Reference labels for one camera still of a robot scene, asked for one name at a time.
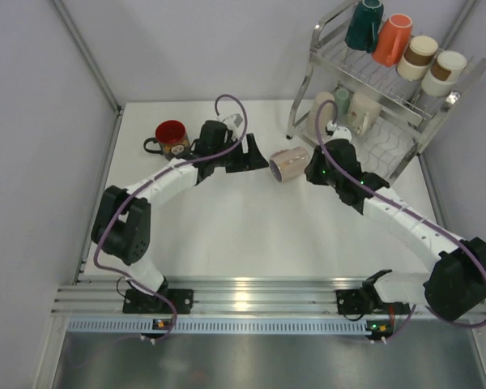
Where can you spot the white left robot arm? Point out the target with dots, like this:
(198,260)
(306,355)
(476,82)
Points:
(122,227)

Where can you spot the stainless steel dish rack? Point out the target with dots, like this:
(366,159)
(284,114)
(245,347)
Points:
(409,119)

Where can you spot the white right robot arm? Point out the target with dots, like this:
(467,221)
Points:
(455,278)

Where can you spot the light teal mug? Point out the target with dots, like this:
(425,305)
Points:
(342,100)

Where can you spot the pink purple mug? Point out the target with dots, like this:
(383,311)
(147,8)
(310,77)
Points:
(288,163)

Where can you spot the dark teal mug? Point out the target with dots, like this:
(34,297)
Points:
(363,30)

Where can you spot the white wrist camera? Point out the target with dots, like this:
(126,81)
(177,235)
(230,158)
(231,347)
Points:
(338,132)
(233,122)

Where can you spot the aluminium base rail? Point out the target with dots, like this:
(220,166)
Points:
(214,296)

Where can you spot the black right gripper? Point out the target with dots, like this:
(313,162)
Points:
(312,170)

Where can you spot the steel lined paper cup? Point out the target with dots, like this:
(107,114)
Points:
(444,73)

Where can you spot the small brown white cup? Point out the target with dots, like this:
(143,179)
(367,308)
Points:
(417,58)

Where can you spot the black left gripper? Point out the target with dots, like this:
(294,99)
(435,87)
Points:
(250,160)

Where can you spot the orange mug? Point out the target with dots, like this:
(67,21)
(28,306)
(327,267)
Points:
(393,39)

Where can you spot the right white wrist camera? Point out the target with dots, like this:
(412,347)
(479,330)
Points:
(338,132)

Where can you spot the red skull mug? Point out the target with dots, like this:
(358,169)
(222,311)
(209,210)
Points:
(170,140)

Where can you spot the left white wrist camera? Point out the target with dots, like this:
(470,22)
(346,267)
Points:
(233,122)

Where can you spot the green interior floral mug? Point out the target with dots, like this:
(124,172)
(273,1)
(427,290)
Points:
(362,113)

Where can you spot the grey slotted cable duct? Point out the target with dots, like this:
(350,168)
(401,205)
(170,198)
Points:
(247,326)

